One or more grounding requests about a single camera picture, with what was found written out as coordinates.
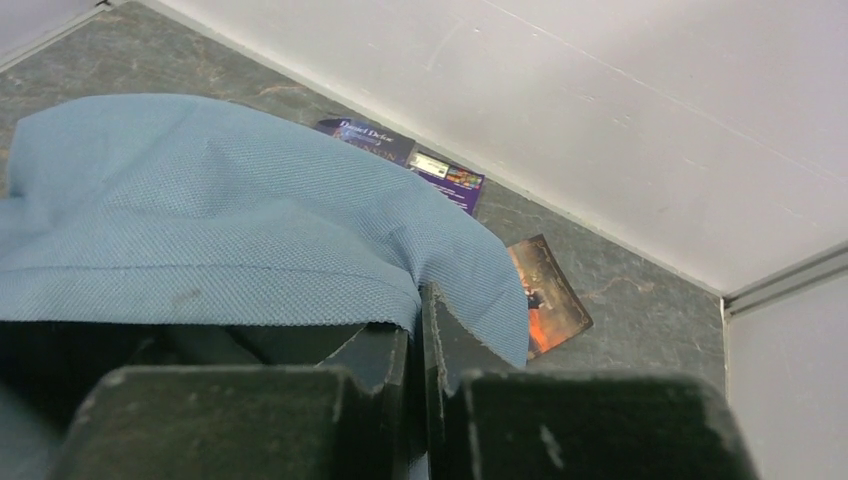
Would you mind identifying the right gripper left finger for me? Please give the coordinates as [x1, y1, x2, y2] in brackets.
[50, 325, 409, 479]

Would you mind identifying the dark orange paperback book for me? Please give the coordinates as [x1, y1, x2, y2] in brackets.
[508, 234, 594, 361]

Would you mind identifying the blue fabric backpack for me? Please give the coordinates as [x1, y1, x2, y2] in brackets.
[0, 93, 531, 480]

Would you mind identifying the purple paperback book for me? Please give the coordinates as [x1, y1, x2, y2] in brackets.
[313, 118, 485, 215]

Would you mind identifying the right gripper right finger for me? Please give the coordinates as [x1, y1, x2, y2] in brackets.
[421, 284, 757, 479]

